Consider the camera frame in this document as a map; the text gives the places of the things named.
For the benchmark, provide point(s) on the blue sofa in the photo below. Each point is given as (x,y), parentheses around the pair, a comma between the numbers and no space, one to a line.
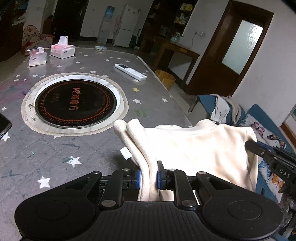
(202,107)

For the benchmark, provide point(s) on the glass kettle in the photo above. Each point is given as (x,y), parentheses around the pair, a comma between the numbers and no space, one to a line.
(176,37)

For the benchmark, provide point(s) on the water dispenser with blue bottle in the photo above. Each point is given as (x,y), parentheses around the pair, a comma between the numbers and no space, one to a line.
(105,26)

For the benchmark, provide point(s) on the dark wooden side table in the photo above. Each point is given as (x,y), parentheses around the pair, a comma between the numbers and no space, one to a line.
(164,53)

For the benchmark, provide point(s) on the wooden bucket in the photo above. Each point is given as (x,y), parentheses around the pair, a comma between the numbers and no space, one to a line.
(166,78)

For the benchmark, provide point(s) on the grey white clothes pile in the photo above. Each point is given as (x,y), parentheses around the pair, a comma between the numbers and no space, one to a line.
(224,106)

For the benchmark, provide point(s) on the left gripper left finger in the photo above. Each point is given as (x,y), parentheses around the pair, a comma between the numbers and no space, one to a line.
(122,185)

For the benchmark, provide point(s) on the white refrigerator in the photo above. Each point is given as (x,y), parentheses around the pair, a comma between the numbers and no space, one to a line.
(126,26)

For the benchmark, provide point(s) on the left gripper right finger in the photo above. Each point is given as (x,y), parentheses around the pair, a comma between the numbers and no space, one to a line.
(177,181)

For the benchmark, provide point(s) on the dark wooden door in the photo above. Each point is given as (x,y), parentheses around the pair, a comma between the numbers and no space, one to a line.
(231,50)

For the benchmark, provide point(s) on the white remote control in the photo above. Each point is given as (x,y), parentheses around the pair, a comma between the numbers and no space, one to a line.
(131,72)

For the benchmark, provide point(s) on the butterfly pattern pillow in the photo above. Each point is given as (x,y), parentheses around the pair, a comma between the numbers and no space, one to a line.
(269,140)

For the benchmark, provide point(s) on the dark display cabinet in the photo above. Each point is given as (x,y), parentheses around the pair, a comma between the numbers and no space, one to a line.
(165,18)

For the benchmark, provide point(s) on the pink white tissue box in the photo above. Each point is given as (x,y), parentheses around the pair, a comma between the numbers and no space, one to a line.
(62,49)

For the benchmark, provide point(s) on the small blue white packet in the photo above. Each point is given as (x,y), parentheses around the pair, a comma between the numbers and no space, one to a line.
(100,48)

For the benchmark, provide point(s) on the black smartphone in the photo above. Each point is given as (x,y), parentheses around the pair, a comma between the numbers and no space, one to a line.
(5,125)

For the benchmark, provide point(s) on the patterned play tent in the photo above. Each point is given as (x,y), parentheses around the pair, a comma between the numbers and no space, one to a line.
(32,39)

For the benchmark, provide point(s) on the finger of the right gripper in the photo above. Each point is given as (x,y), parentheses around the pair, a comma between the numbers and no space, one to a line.
(260,149)

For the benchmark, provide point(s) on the cream white sweater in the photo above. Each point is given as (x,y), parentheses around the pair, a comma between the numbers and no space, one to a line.
(215,149)

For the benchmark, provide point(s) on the small pink tissue pack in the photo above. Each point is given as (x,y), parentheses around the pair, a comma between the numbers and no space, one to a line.
(37,56)

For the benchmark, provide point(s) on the round black induction cooktop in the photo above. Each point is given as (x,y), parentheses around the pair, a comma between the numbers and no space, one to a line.
(74,104)

